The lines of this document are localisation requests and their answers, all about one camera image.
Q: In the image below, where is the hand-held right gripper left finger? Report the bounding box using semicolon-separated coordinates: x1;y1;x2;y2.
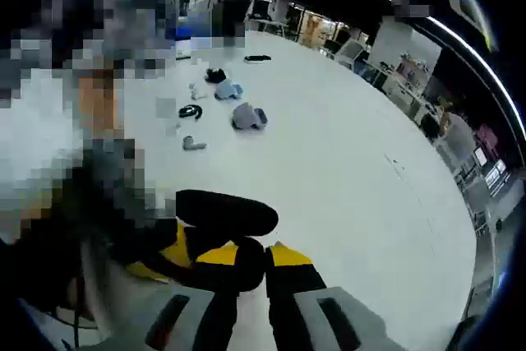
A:
96;243;240;351

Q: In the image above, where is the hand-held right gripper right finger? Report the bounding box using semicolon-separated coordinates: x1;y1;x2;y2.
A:
265;242;408;351

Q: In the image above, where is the black ear-hook earbud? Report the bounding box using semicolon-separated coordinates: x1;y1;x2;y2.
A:
178;103;204;121
234;237;266;293

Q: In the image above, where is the purple earbud case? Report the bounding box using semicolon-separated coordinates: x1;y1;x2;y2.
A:
232;101;270;131

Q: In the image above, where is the white earbud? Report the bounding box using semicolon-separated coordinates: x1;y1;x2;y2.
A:
187;81;208;100

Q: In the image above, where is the blue earbud case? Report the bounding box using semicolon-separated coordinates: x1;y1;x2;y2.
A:
215;79;244;100

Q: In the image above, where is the black and white earbud case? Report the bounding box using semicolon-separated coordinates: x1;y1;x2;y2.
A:
205;67;227;84

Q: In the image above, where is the white table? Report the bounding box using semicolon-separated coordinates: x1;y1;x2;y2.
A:
122;29;480;351

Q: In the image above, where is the white ceiling air vent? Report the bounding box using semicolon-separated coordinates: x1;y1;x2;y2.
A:
439;0;501;53

